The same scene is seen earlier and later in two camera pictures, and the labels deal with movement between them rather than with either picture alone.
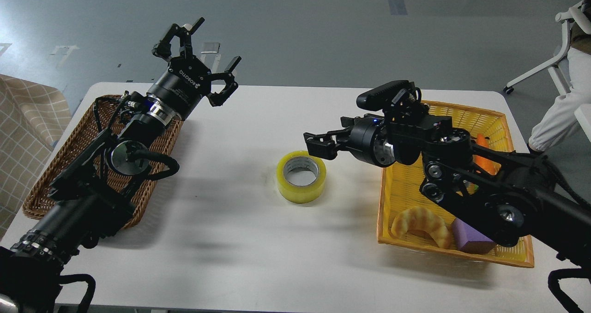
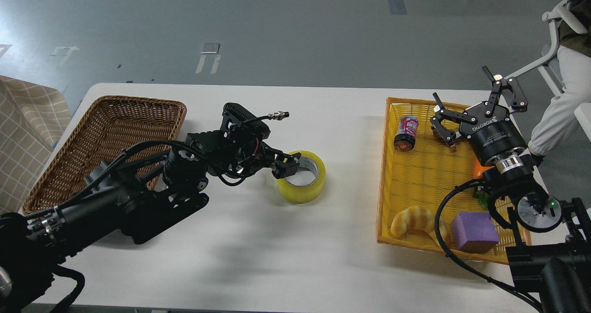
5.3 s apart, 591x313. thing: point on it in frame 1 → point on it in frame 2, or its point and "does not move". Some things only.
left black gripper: [187, 81] → [250, 158]
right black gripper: [370, 140] → [490, 129]
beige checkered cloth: [33, 114] does not move
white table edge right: [583, 115] does not move
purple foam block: [469, 239] does not move
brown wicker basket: [109, 181] does not move
